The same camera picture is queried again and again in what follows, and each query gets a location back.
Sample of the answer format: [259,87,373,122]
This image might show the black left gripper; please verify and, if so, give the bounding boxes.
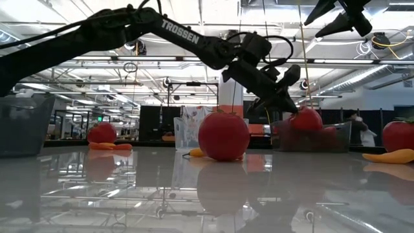
[222,60,300,115]

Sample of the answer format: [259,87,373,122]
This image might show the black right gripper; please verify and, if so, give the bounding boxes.
[303,0,374,38]

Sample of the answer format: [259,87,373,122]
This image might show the red bell pepper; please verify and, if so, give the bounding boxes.
[289,105,323,132]
[320,126,338,139]

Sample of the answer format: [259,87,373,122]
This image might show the red tomato green calyx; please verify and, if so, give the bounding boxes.
[197,109,251,162]
[86,122,118,145]
[382,116,414,153]

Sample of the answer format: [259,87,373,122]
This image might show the white orange pillar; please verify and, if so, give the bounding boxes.
[219,72,244,119]

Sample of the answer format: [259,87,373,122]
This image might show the grey plastic basket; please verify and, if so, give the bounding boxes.
[0,94,56,159]
[270,120,353,153]

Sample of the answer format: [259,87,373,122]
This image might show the person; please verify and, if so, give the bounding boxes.
[344,109,378,147]

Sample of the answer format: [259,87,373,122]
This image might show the black partition panel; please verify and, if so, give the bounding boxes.
[138,105,182,142]

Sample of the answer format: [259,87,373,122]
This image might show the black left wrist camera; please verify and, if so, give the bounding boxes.
[283,63,301,87]

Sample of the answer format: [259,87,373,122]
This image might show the long yellow cable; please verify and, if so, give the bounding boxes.
[298,3,314,108]

